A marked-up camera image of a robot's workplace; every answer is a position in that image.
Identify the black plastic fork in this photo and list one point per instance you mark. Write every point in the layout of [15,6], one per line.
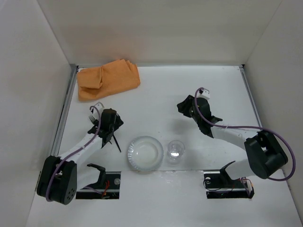
[93,120]

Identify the clear plastic cup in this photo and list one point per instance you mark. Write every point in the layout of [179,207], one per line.
[175,151]

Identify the black plastic knife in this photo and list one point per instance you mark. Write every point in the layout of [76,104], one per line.
[117,143]

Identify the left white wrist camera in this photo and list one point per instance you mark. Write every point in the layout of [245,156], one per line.
[98,106]

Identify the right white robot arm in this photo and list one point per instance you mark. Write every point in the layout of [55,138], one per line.
[264,154]

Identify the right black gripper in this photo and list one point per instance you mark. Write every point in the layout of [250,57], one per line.
[189,108]

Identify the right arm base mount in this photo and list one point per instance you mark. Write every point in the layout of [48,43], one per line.
[219,186]

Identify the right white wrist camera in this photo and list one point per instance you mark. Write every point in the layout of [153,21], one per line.
[204,93]

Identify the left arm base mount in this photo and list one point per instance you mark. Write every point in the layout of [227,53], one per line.
[108,190]

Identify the clear plastic plate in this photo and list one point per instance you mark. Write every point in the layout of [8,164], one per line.
[145,153]

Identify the left aluminium table rail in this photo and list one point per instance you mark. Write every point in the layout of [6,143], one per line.
[55,148]

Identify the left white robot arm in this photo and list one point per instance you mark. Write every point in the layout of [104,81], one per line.
[62,176]

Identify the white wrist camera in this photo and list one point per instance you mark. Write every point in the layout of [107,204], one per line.
[204,93]
[98,106]

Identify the orange cloth napkin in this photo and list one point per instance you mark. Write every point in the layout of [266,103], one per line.
[109,79]

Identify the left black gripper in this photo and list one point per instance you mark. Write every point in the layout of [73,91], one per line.
[107,133]

